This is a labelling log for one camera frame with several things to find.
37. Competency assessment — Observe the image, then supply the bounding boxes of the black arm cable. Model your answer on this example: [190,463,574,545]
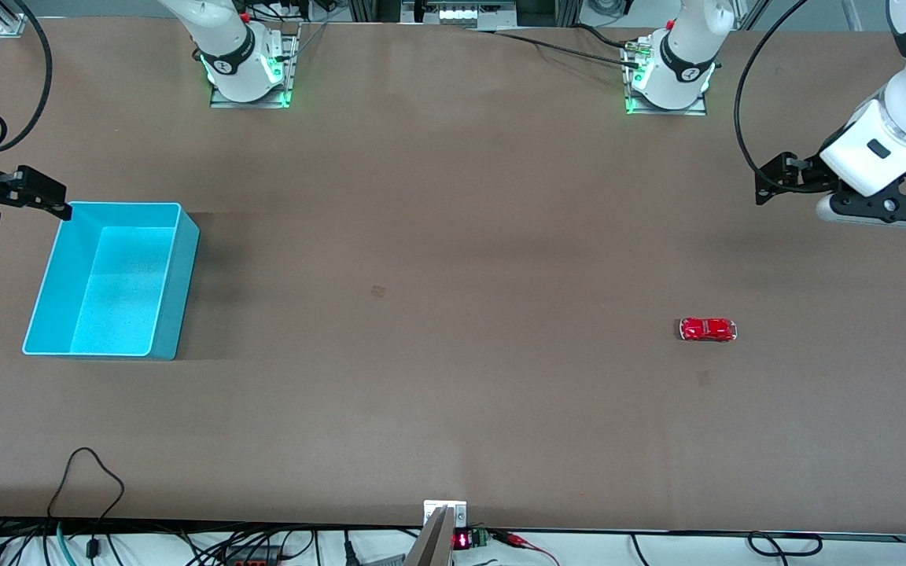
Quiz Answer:
[735,0,843,196]
[0,0,55,155]

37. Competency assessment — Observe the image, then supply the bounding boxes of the red wire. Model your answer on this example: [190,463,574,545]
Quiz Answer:
[492,533,562,566]

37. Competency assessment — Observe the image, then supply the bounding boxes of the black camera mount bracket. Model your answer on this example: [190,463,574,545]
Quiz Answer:
[829,164,906,227]

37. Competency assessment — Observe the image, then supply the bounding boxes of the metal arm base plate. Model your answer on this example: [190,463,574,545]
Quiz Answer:
[624,38,709,117]
[208,22,300,109]

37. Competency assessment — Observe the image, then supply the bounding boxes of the short black table cable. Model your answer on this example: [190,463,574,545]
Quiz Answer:
[573,23,639,50]

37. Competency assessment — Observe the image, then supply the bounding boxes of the thin black looped cable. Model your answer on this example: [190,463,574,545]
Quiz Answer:
[47,447,126,560]

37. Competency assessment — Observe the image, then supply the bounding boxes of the black coiled cable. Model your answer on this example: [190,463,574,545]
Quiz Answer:
[747,531,824,557]

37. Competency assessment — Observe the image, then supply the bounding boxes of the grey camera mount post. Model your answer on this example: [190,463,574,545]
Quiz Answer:
[404,500,468,566]

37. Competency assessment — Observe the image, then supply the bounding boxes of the blue plastic box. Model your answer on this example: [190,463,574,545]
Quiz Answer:
[22,201,201,362]

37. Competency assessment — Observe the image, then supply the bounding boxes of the aluminium frame with light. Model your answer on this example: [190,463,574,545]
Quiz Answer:
[347,0,584,26]

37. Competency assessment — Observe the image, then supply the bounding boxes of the red beetle toy car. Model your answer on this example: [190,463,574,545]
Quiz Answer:
[679,317,738,344]

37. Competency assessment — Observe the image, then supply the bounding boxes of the long black table cable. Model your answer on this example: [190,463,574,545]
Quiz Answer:
[422,24,644,70]

